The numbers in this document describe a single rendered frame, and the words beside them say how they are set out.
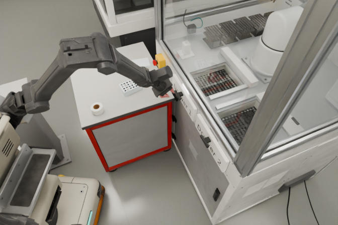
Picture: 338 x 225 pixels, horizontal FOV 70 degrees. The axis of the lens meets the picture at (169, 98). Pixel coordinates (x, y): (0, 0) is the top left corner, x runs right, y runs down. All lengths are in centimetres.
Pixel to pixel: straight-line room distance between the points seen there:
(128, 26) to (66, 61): 129
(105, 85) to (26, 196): 85
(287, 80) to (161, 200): 155
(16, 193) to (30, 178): 6
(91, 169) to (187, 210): 85
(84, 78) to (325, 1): 146
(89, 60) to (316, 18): 53
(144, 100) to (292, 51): 105
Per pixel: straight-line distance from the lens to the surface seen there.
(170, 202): 201
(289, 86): 67
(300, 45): 61
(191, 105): 128
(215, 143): 116
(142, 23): 196
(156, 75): 107
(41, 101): 96
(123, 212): 202
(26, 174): 110
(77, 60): 68
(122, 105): 151
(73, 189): 186
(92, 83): 168
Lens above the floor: 193
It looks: 50 degrees down
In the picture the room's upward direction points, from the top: straight up
